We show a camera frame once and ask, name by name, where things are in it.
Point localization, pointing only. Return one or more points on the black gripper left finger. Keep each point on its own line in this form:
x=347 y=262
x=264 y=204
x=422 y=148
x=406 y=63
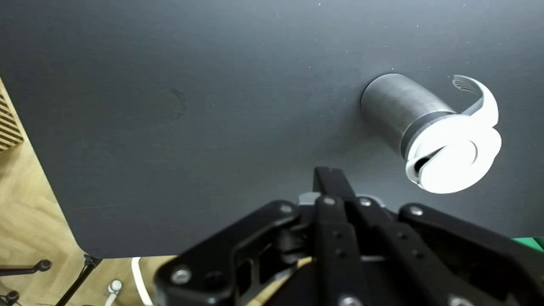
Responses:
x=332 y=226

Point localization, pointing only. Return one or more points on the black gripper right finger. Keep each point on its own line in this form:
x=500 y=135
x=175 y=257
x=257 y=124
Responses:
x=452 y=249

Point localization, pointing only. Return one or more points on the white flask lid with lever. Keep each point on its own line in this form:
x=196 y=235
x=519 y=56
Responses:
x=452 y=158

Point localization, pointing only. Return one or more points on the green curtain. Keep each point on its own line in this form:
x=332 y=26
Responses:
x=529 y=243

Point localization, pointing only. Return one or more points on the white knob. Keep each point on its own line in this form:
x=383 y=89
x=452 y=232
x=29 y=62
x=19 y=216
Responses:
x=114 y=288

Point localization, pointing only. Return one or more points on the slatted wooden panel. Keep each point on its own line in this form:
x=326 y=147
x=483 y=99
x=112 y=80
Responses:
x=9 y=121

